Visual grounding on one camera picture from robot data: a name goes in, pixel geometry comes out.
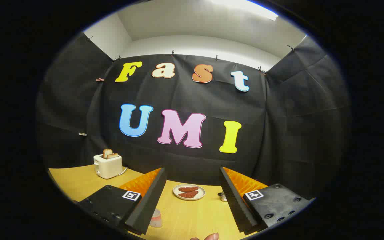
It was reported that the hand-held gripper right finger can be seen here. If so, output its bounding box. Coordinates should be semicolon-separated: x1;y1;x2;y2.
219;167;316;234

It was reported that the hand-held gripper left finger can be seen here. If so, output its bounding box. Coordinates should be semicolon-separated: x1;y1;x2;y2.
74;168;167;235

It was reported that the clear juice bottle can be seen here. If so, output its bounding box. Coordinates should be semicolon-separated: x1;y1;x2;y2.
149;209;163;228

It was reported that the white round plate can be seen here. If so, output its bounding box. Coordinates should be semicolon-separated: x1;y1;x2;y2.
173;184;206;201

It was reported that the wooden table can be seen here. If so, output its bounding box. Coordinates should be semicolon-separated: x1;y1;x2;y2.
48;164;269;240

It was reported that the cream toaster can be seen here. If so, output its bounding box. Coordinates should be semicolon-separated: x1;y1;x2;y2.
93;154;123;179

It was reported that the black backdrop cloth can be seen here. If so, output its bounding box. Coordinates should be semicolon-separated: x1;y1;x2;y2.
35;33;351;200

